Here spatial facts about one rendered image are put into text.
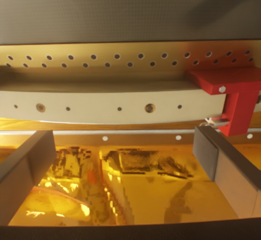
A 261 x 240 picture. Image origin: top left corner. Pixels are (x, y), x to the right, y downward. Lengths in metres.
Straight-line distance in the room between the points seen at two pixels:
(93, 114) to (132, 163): 0.19
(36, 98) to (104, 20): 0.14
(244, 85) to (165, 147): 0.22
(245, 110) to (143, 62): 0.16
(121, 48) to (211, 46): 0.12
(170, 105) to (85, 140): 0.22
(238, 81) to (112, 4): 0.18
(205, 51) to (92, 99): 0.17
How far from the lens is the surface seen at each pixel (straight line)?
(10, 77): 0.37
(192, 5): 0.25
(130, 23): 0.24
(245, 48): 0.32
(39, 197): 0.56
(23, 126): 0.45
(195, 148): 0.17
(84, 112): 0.27
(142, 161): 0.42
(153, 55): 0.27
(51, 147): 0.17
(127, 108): 0.26
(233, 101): 0.29
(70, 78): 0.32
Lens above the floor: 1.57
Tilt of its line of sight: 27 degrees up
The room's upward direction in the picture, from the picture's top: 179 degrees clockwise
